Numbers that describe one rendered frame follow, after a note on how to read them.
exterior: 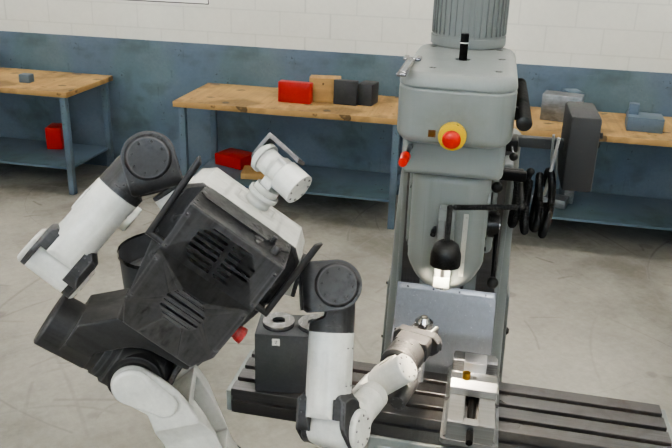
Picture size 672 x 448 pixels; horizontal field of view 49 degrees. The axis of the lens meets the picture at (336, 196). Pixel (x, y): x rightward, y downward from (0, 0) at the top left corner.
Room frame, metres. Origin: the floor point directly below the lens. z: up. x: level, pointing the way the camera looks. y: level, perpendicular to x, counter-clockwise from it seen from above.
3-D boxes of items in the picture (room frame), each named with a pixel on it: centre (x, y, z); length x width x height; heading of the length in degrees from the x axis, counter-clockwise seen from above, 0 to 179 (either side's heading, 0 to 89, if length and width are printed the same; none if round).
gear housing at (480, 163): (1.80, -0.30, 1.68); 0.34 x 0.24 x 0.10; 168
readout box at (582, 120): (1.99, -0.68, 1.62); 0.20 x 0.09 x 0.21; 168
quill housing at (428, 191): (1.77, -0.30, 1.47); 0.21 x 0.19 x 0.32; 78
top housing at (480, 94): (1.78, -0.30, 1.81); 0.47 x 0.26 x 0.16; 168
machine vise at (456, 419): (1.71, -0.39, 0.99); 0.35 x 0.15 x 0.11; 168
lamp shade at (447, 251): (1.58, -0.26, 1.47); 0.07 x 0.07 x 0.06
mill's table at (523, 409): (1.75, -0.32, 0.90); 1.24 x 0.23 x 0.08; 78
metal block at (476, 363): (1.74, -0.40, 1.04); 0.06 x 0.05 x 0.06; 78
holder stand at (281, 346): (1.81, 0.10, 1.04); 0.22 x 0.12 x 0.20; 87
